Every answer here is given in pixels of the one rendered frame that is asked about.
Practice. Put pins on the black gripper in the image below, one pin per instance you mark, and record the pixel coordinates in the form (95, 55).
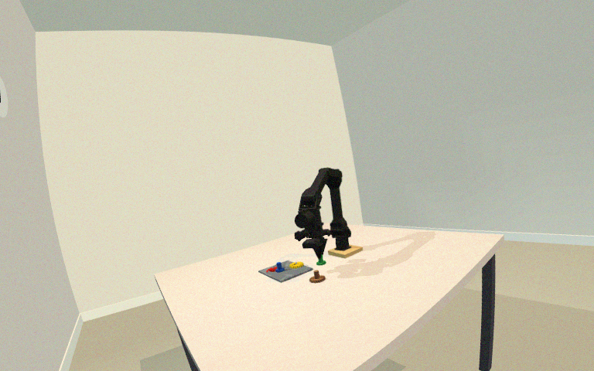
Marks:
(318, 243)

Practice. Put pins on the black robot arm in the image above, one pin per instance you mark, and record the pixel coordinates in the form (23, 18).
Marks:
(310, 213)

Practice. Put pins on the brown toothed gear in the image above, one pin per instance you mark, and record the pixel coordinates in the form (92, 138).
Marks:
(317, 278)

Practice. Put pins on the yellow gear with black stripe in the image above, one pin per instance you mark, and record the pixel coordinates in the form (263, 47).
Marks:
(298, 265)

